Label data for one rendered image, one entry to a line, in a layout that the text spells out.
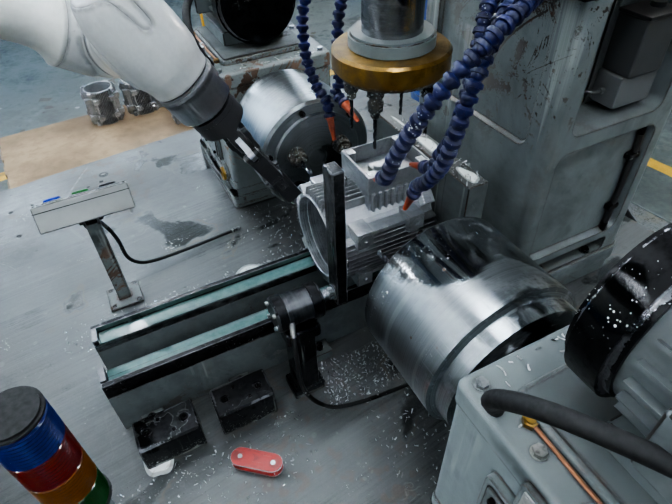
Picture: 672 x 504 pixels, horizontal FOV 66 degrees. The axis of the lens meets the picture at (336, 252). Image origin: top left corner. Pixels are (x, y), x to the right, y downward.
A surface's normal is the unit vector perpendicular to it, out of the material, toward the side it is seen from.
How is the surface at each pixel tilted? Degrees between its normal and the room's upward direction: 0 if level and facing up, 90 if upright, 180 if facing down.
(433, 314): 47
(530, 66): 90
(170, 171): 0
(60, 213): 60
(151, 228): 0
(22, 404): 0
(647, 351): 67
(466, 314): 32
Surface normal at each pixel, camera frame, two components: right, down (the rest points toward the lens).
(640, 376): -0.89, 0.27
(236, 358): 0.45, 0.59
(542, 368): -0.03, -0.73
